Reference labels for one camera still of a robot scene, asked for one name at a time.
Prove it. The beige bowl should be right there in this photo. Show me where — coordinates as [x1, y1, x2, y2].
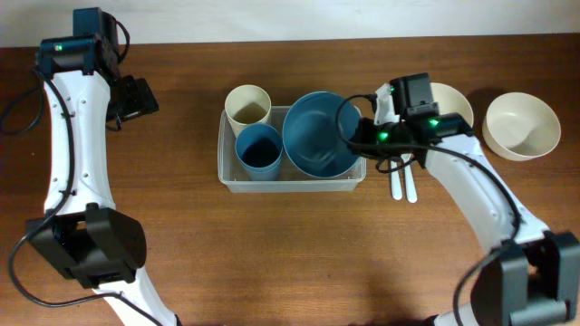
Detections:
[430, 82, 474, 127]
[482, 92, 562, 161]

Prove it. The white plastic fork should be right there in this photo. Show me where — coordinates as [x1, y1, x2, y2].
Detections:
[390, 160, 402, 200]

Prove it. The white plastic spoon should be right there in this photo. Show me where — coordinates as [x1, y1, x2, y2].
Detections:
[401, 154, 418, 203]

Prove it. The blue bowl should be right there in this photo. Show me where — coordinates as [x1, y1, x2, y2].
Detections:
[282, 91, 361, 178]

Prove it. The blue cup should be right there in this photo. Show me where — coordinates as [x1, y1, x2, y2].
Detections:
[241, 159, 282, 181]
[235, 123, 283, 172]

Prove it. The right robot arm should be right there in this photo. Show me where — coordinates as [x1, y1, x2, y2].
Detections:
[343, 72, 579, 326]

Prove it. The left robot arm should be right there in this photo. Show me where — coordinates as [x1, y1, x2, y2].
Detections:
[24, 7, 180, 325]

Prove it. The clear plastic storage container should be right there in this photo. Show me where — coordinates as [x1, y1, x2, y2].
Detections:
[217, 110, 366, 193]

